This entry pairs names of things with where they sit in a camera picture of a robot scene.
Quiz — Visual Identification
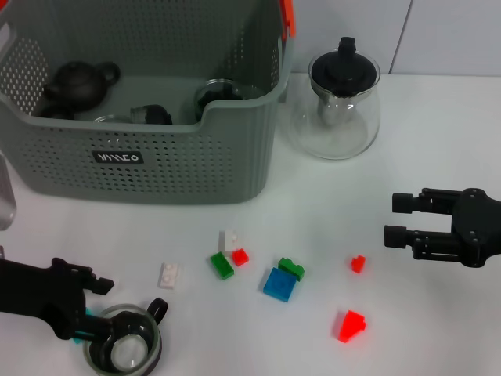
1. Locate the clear glass teapot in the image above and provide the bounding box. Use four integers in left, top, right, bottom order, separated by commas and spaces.
288, 50, 383, 161

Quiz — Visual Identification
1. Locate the teal brick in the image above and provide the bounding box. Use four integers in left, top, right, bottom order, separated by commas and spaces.
72, 307, 95, 345

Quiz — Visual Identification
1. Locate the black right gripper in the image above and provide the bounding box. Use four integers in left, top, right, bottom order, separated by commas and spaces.
384, 187, 501, 269

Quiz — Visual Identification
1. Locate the white tall brick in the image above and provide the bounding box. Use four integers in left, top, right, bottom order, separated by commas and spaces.
218, 229, 240, 254

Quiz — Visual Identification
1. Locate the orange bin handle clip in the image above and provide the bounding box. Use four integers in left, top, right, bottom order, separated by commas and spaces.
280, 0, 297, 39

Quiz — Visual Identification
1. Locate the green flat brick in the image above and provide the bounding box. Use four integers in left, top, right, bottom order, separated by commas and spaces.
210, 252, 235, 281

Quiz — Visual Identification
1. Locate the steel tea strainer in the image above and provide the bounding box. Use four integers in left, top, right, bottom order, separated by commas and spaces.
315, 93, 355, 127

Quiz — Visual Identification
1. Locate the black teapot lid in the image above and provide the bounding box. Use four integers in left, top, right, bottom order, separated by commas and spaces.
311, 37, 381, 98

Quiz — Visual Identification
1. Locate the red slope brick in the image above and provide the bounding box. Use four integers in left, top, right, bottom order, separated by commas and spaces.
335, 309, 368, 345

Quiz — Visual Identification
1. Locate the small red brick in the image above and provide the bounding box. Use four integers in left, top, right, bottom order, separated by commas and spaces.
231, 248, 251, 267
349, 254, 368, 274

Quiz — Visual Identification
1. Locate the grey-green perforated storage bin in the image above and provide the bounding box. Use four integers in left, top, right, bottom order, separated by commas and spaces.
0, 0, 297, 207

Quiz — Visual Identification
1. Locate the blue square brick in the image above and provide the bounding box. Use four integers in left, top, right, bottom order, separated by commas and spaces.
261, 266, 298, 303

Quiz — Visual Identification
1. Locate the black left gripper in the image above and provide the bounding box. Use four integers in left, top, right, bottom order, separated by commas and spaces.
0, 257, 136, 341

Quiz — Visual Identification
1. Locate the black clay teapot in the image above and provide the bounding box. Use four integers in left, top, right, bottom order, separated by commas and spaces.
41, 60, 121, 112

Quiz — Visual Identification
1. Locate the dark green studded brick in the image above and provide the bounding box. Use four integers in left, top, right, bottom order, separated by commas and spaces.
277, 257, 305, 282

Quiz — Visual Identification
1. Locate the white flat plate brick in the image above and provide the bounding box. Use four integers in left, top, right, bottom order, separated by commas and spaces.
157, 261, 184, 291

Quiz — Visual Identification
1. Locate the grey left wrist camera housing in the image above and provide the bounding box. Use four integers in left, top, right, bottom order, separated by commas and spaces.
0, 152, 19, 232

